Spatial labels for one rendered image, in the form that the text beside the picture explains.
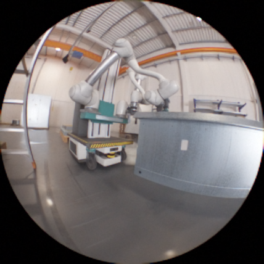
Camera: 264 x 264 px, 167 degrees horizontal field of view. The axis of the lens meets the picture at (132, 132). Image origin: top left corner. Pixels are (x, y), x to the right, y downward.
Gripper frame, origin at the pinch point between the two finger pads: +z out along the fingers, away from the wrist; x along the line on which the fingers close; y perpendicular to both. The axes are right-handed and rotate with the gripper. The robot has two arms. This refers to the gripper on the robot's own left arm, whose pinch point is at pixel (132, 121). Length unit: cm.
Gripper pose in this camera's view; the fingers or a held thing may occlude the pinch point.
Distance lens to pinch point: 103.3
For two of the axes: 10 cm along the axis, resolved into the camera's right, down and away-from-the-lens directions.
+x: 6.1, 0.2, 7.9
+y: 7.9, 1.0, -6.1
